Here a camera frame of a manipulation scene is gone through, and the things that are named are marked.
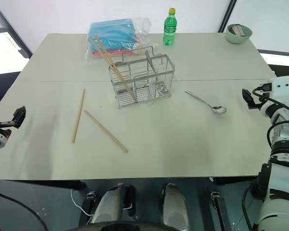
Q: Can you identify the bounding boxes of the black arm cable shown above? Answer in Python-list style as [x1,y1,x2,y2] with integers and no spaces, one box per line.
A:
[0,189,49,231]
[251,82,289,148]

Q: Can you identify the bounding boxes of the wooden chopstick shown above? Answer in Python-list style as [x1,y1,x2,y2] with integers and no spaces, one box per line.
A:
[84,110,129,154]
[71,89,86,144]
[88,37,133,93]
[94,35,137,100]

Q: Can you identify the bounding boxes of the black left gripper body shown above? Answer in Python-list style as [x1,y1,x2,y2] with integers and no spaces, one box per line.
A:
[0,116,16,136]

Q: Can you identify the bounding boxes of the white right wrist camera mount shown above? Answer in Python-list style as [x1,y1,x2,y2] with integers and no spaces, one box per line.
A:
[269,75,289,98]

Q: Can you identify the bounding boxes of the clear bag of blue cloths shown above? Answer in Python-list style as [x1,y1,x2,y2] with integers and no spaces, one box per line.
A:
[83,17,160,62]

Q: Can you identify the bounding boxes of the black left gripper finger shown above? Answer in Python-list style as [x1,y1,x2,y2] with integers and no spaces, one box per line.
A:
[12,105,27,128]

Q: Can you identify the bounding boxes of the dark round robot waist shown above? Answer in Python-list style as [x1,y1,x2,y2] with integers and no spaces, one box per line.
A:
[66,217,192,231]

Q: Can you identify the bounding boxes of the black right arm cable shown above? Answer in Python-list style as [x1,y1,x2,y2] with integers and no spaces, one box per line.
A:
[251,82,289,148]

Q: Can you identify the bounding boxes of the thin white floor cable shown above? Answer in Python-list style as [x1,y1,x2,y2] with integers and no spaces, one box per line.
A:
[70,188,95,217]

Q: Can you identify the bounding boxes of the black floor strap with buckle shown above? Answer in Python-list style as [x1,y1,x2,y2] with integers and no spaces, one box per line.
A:
[210,191,232,231]

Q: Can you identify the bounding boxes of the green plastic bottle yellow cap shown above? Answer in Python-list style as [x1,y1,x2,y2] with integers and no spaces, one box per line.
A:
[162,7,177,47]

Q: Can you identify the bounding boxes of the dark diagonal window beam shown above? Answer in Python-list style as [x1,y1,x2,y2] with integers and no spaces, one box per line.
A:
[0,0,33,59]

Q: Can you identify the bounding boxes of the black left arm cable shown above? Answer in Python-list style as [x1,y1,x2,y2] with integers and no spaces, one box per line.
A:
[0,189,49,231]

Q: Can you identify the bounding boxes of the dark slanted pole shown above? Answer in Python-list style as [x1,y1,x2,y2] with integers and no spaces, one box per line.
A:
[216,0,239,34]

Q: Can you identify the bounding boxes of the silver metal spoon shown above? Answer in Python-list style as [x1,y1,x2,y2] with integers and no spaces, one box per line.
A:
[184,90,227,116]

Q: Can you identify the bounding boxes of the grey rounded robot foot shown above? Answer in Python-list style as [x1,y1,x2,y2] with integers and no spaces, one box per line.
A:
[89,183,136,225]
[160,182,190,231]

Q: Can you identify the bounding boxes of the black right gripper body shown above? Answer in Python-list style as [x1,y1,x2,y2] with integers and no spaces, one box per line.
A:
[251,97,266,111]

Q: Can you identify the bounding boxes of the pale green bowl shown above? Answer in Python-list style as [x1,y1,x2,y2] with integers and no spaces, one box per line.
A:
[226,24,253,45]

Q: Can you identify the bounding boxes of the pinkish sticks in bowl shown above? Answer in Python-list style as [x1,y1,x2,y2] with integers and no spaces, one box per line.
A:
[230,24,247,37]

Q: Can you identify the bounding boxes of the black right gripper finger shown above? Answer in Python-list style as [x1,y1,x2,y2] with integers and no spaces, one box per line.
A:
[241,88,255,109]

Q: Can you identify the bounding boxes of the metal wire cutlery rack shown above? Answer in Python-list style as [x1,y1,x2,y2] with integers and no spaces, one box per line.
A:
[108,46,176,110]

